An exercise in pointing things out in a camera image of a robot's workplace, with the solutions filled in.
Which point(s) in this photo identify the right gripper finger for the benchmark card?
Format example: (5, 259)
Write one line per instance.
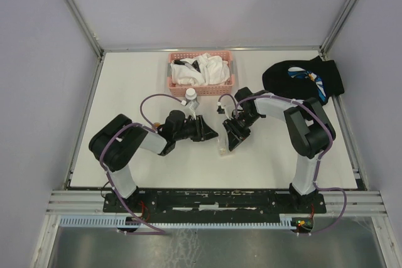
(228, 126)
(234, 139)

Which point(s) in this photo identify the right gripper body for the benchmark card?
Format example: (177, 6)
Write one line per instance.
(240, 126)

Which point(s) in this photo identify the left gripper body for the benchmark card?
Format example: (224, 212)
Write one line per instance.
(197, 133)

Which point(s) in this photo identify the clear pill bottle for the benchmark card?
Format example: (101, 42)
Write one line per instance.
(156, 125)

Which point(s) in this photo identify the black garment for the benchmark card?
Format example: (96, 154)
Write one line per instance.
(304, 79)

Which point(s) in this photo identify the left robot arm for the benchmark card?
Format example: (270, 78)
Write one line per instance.
(117, 142)

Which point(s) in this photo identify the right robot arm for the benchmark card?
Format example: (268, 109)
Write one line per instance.
(310, 131)

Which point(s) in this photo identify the white capped pill bottle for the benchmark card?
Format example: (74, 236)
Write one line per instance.
(191, 96)

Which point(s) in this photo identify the pink plastic basket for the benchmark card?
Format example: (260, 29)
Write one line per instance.
(179, 90)

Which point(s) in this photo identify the white cloth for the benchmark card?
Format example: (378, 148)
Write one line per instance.
(202, 70)

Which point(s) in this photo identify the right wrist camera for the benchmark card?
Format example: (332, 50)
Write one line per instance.
(221, 109)

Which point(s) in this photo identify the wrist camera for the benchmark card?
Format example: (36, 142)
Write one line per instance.
(190, 107)
(221, 109)

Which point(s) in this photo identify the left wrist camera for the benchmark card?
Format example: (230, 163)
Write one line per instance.
(190, 107)

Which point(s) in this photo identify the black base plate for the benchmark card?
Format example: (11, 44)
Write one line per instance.
(184, 205)

